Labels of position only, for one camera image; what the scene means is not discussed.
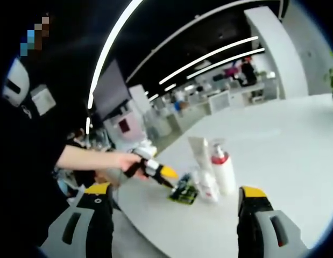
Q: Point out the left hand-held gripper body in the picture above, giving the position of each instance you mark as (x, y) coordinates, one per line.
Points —
(144, 150)

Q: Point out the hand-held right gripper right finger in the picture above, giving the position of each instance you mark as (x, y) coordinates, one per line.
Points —
(249, 228)

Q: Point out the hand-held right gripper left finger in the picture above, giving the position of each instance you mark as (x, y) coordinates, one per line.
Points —
(101, 228)

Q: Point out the white skincare tube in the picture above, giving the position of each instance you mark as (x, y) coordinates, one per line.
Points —
(199, 153)

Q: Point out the small skincare bottle red label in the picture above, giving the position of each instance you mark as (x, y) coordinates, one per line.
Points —
(209, 188)

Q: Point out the white pump bottle red collar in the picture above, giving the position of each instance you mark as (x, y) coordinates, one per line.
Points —
(224, 174)

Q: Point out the person's left hand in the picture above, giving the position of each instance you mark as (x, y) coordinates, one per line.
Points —
(126, 161)

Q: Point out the green black snack packet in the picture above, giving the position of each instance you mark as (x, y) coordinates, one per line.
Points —
(182, 197)

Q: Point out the pink board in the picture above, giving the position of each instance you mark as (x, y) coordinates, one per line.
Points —
(134, 126)

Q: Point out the large dark screen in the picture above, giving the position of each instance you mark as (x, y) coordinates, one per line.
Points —
(112, 91)

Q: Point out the long curved ceiling light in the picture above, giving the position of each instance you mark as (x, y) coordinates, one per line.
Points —
(97, 59)

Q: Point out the ceiling air conditioner unit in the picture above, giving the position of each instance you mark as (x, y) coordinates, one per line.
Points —
(43, 100)

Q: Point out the ceiling light strip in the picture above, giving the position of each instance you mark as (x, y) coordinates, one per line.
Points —
(225, 61)
(209, 55)

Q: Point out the white worn device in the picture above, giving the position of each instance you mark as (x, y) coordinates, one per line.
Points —
(17, 80)

